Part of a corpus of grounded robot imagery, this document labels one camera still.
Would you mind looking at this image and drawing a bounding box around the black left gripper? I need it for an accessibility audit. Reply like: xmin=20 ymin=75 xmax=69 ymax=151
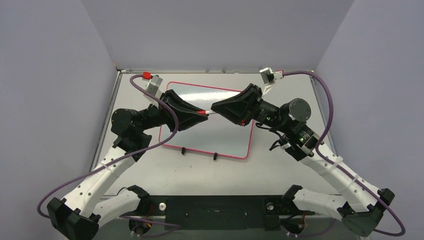
xmin=138 ymin=90 xmax=209 ymax=135

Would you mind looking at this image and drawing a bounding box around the white whiteboard marker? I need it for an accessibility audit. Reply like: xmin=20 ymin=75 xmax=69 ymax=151
xmin=205 ymin=110 xmax=217 ymax=116

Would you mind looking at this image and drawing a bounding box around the pink-framed whiteboard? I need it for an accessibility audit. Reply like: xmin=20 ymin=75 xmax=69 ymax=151
xmin=164 ymin=81 xmax=254 ymax=159

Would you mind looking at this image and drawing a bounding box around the red marker cap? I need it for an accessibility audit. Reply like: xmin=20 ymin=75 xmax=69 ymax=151
xmin=196 ymin=110 xmax=207 ymax=115

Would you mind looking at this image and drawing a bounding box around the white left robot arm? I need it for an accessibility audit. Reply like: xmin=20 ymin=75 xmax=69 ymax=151
xmin=47 ymin=90 xmax=208 ymax=240

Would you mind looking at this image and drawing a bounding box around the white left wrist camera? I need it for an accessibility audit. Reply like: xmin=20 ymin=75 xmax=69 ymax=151
xmin=146 ymin=75 xmax=163 ymax=98

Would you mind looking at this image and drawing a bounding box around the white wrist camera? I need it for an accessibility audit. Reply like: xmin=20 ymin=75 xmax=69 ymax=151
xmin=259 ymin=67 xmax=275 ymax=85
xmin=146 ymin=75 xmax=163 ymax=98

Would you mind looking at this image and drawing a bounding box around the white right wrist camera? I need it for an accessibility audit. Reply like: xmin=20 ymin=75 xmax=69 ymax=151
xmin=259 ymin=67 xmax=275 ymax=85

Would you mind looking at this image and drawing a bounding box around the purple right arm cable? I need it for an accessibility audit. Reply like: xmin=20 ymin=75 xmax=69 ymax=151
xmin=281 ymin=70 xmax=407 ymax=237

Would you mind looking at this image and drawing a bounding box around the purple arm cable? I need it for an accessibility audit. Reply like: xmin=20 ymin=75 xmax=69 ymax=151
xmin=37 ymin=74 xmax=180 ymax=220
xmin=281 ymin=70 xmax=407 ymax=237

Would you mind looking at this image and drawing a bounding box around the aluminium table edge frame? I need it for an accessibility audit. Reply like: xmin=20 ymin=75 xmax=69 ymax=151
xmin=62 ymin=68 xmax=372 ymax=240

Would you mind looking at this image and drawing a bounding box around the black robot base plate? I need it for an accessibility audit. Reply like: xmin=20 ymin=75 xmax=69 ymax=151
xmin=124 ymin=195 xmax=301 ymax=231

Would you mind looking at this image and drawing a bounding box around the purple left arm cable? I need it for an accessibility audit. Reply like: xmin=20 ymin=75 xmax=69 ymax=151
xmin=37 ymin=74 xmax=180 ymax=220

